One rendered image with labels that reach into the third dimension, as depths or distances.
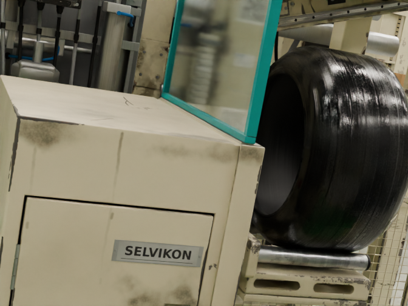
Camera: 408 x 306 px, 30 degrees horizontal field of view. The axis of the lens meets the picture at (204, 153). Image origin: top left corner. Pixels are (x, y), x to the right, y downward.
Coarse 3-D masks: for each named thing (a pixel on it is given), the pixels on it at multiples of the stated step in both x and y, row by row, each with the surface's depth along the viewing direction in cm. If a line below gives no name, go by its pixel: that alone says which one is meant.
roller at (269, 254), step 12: (264, 252) 195; (276, 252) 196; (288, 252) 197; (300, 252) 198; (312, 252) 200; (324, 252) 201; (336, 252) 203; (288, 264) 198; (300, 264) 199; (312, 264) 200; (324, 264) 201; (336, 264) 202; (348, 264) 203; (360, 264) 204
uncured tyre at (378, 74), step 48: (288, 96) 231; (336, 96) 185; (384, 96) 190; (288, 144) 237; (336, 144) 182; (384, 144) 186; (288, 192) 233; (336, 192) 184; (384, 192) 188; (288, 240) 198; (336, 240) 196
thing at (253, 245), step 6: (252, 234) 195; (252, 240) 189; (258, 240) 190; (246, 246) 191; (252, 246) 189; (258, 246) 189; (246, 252) 191; (252, 252) 189; (258, 252) 190; (246, 258) 190; (252, 258) 190; (258, 258) 190; (246, 264) 190; (252, 264) 190; (246, 270) 190; (252, 270) 190; (246, 276) 190; (252, 276) 191
